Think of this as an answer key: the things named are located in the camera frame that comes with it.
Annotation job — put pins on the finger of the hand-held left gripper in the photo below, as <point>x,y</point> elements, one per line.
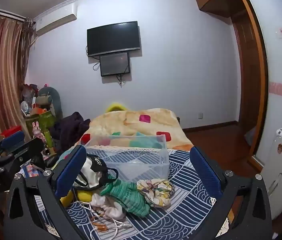
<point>29,146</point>
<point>12,138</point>

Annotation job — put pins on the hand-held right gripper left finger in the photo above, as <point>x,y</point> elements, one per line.
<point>70,173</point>

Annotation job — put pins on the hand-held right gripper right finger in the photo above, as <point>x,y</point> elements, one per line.
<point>205,173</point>

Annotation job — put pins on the red box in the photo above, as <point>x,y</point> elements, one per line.
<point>11,130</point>

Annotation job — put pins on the pink bunny toy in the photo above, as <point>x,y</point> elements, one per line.
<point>38,131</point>

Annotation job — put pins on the black and white garment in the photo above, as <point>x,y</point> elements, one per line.
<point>93,170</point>

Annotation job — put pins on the plaid cloth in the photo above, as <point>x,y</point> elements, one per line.
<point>32,171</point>

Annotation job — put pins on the yellow plush toy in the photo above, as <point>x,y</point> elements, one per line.
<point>82,196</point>

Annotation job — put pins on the green cardboard box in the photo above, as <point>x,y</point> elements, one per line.
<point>46,120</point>

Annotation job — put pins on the dark purple cloth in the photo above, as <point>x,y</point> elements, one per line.
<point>68,130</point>

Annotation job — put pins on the pale pink cloth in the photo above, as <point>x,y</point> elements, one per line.
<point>107,206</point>

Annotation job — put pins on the blue patterned bed sheet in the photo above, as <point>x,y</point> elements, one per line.
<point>180,220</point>

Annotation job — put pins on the floral cloth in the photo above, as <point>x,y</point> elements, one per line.
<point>156,191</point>

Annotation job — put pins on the striped brown curtain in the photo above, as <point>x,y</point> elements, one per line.
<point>3,80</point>

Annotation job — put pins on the green striped knit garment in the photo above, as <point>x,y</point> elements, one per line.
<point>128,196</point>

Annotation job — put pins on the clear plastic storage box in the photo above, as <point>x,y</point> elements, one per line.
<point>141,158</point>

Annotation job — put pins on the yellow patchwork blanket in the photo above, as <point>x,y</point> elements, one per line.
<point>131,122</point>

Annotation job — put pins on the yellow green cushion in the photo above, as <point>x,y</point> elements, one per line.
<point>116,107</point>

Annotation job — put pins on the small black monitor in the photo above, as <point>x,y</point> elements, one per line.
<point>114,64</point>

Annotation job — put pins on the white air conditioner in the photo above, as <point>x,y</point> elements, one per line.
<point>56,21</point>

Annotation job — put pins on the wall socket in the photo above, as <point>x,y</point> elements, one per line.
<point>200,115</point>

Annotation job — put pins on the black wall television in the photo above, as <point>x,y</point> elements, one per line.
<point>113,38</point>

